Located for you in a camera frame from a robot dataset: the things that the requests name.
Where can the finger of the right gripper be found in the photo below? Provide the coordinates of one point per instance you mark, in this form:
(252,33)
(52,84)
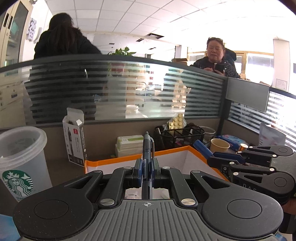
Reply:
(258,155)
(265,180)

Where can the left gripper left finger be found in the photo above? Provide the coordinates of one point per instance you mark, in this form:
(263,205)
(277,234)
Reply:
(121,179)

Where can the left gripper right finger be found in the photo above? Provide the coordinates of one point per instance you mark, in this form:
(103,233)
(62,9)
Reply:
(173,180)

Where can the dark blue pen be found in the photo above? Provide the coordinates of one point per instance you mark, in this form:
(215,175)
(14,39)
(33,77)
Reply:
(147,166)

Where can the operator right hand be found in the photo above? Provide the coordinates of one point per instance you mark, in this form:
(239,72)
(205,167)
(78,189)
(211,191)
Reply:
(290,207)

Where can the gold perfume bottle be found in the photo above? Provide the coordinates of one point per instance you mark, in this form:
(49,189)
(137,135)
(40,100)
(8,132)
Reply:
(243,147)

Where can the blue tissue pack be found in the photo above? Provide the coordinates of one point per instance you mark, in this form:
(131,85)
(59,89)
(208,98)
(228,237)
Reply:
(233,141)

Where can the purple spout pouch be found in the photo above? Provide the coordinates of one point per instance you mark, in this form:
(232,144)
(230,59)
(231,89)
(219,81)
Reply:
(269,136)

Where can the stacked green white boxes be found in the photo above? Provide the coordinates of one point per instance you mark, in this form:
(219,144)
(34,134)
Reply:
(129,145)

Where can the paper cup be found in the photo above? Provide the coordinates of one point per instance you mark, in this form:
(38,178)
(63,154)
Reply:
(219,145)

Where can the black mesh organizer basket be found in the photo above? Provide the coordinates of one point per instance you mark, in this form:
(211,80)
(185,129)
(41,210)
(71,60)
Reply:
(165,139)

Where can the yellow pill blister pack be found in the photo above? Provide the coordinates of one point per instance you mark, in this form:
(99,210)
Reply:
(177,122)

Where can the white pen box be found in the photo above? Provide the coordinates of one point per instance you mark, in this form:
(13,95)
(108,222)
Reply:
(73,127)

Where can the woman with dark hair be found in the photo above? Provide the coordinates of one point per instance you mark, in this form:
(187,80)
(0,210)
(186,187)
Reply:
(215,60)

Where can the Starbucks plastic cup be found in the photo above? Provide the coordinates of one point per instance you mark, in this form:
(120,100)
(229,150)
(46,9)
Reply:
(24,170)

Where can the person in black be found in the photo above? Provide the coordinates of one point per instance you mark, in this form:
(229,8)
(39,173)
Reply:
(54,87)

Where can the blue printed desk mat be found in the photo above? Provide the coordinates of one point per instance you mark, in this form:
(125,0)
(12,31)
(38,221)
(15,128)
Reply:
(8,231)

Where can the beige cabinet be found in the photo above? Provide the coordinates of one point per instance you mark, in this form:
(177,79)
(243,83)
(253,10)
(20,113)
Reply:
(14,24)

